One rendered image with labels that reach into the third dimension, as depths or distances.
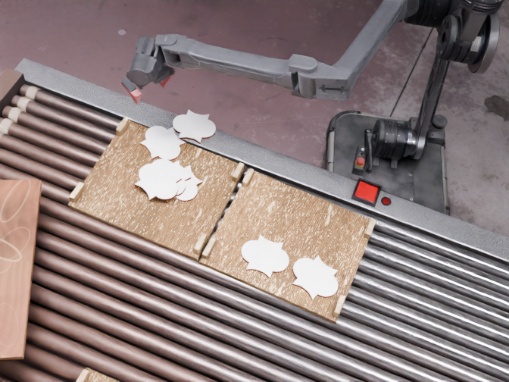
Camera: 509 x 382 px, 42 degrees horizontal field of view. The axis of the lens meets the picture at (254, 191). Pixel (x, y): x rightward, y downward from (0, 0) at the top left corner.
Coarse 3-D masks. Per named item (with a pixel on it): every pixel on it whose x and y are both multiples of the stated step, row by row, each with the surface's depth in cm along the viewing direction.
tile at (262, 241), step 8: (256, 240) 189; (264, 240) 189; (248, 248) 188; (256, 248) 188; (264, 248) 188; (272, 248) 188; (280, 248) 189; (248, 256) 186; (256, 256) 186; (264, 256) 187; (272, 256) 187; (280, 256) 187; (288, 256) 187; (248, 264) 185; (256, 264) 185; (264, 264) 185; (272, 264) 186; (280, 264) 186; (288, 264) 186; (264, 272) 184
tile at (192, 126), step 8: (192, 112) 215; (176, 120) 213; (184, 120) 213; (192, 120) 213; (200, 120) 214; (208, 120) 214; (176, 128) 211; (184, 128) 211; (192, 128) 211; (200, 128) 212; (208, 128) 212; (184, 136) 209; (192, 136) 210; (200, 136) 210; (208, 136) 210
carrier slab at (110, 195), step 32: (128, 128) 208; (128, 160) 201; (192, 160) 203; (224, 160) 204; (96, 192) 194; (128, 192) 195; (224, 192) 198; (128, 224) 189; (160, 224) 190; (192, 224) 191; (192, 256) 186
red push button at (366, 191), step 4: (360, 184) 205; (364, 184) 205; (368, 184) 205; (360, 188) 204; (364, 188) 204; (368, 188) 204; (372, 188) 205; (376, 188) 205; (356, 192) 203; (360, 192) 203; (364, 192) 204; (368, 192) 204; (372, 192) 204; (376, 192) 204; (360, 196) 202; (364, 196) 203; (368, 196) 203; (372, 196) 203; (368, 200) 202; (372, 200) 202
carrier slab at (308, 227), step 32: (256, 192) 199; (288, 192) 200; (224, 224) 192; (256, 224) 193; (288, 224) 194; (320, 224) 195; (352, 224) 196; (224, 256) 187; (320, 256) 189; (352, 256) 190; (256, 288) 183; (288, 288) 183
